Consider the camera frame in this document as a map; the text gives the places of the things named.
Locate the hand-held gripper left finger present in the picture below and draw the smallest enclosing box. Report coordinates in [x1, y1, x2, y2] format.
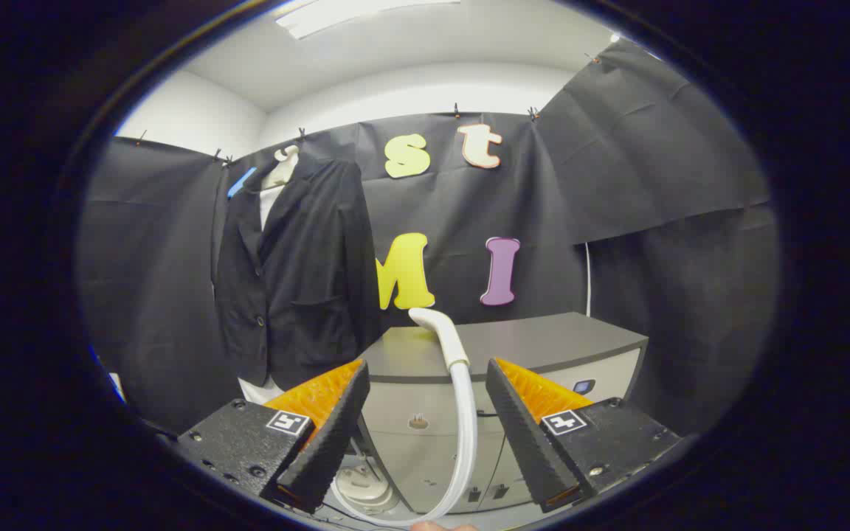
[176, 359, 371, 515]

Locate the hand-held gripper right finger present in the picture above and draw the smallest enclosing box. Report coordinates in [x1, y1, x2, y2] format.
[486, 358, 684, 515]

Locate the white garment steamer base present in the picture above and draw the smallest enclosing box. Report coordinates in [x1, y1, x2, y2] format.
[336, 461, 400, 513]

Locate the white garment steamer head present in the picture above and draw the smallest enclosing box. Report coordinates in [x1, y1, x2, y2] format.
[328, 308, 479, 529]

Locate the black suit jacket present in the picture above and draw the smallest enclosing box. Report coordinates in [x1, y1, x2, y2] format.
[212, 157, 381, 390]

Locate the grey cabinet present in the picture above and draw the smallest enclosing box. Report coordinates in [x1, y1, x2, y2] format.
[355, 311, 649, 515]

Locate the black backdrop cloth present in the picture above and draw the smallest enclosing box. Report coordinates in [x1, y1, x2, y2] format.
[78, 37, 780, 436]

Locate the white mannequin torso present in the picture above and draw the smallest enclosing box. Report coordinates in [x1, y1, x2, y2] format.
[238, 145, 300, 405]

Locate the ceiling light panel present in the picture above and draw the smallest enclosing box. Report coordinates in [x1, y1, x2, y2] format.
[275, 0, 463, 40]

